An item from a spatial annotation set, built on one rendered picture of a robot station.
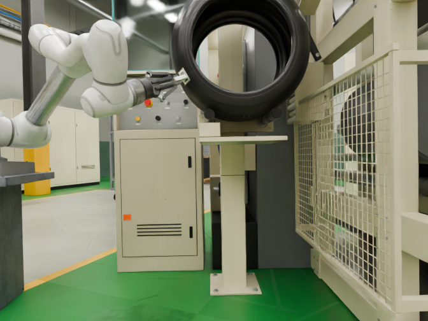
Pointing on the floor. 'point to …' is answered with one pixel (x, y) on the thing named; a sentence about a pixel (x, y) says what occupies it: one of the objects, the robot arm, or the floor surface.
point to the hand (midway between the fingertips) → (179, 79)
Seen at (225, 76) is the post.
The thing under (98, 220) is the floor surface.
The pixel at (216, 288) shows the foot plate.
